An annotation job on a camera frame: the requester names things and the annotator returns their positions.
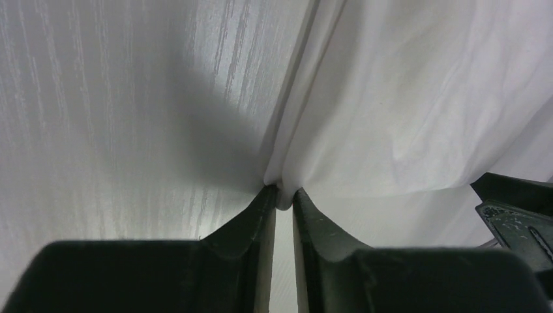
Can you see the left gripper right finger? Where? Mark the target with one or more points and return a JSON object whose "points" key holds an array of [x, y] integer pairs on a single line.
{"points": [[335, 272]]}

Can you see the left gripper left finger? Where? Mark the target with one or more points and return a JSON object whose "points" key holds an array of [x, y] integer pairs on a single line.
{"points": [[230, 270]]}

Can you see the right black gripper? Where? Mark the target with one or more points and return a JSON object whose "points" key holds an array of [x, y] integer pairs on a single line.
{"points": [[518, 213]]}

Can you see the white t shirt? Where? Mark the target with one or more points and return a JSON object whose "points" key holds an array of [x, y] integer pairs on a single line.
{"points": [[395, 97]]}

